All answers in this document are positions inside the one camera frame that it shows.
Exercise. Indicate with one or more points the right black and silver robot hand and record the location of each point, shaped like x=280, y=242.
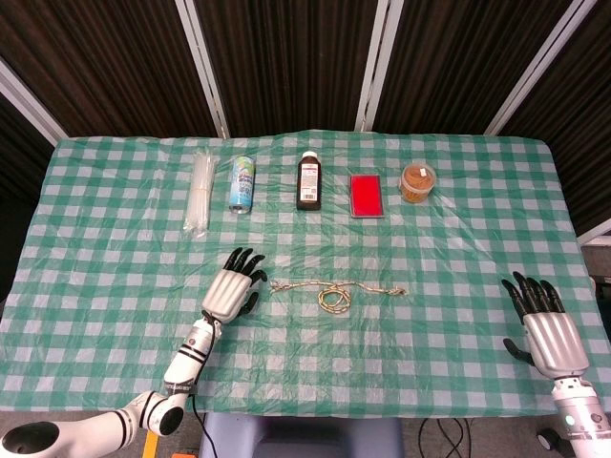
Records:
x=556, y=341

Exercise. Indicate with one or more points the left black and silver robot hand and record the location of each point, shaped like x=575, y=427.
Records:
x=224, y=293

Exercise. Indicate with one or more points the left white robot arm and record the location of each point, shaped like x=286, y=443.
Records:
x=183, y=358

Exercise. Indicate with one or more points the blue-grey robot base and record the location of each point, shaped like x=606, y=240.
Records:
x=296, y=436

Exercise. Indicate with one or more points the black caster wheel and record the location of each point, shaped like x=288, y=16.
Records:
x=549, y=438

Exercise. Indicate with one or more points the white zip tie bundle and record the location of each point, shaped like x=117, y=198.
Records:
x=199, y=195

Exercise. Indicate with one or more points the light blue spray can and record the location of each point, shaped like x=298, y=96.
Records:
x=242, y=186

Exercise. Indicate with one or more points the green checkered tablecloth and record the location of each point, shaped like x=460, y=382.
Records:
x=334, y=353

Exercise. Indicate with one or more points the brown bottle with white cap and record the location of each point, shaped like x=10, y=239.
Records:
x=309, y=186

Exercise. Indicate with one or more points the orange object on floor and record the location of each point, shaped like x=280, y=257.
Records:
x=183, y=454

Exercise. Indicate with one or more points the red flat case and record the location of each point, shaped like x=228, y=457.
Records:
x=367, y=195

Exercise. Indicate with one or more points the clear cup of snacks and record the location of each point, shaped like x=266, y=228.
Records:
x=418, y=183

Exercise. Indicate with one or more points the white partition frame post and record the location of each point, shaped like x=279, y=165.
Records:
x=377, y=67
x=200, y=67
x=596, y=234
x=539, y=67
x=28, y=100

